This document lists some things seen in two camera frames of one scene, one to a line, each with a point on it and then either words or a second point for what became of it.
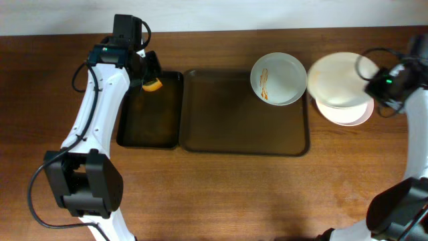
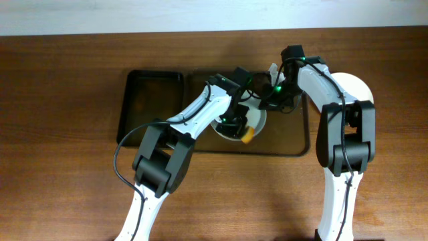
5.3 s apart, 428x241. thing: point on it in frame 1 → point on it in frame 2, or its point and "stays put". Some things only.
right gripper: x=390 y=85 → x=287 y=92
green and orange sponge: x=152 y=86 → x=249 y=135
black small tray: x=152 y=118 stays put
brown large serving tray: x=220 y=114 stays put
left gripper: x=151 y=67 → x=234 y=124
